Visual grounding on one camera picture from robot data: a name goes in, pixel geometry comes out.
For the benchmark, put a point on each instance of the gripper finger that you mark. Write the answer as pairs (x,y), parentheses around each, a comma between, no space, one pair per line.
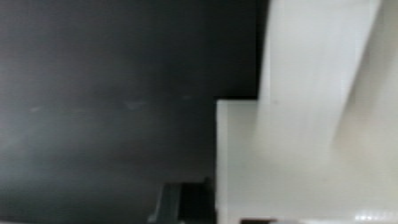
(186,204)

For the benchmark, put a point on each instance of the white chair back part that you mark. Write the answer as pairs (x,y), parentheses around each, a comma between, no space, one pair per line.
(308,139)

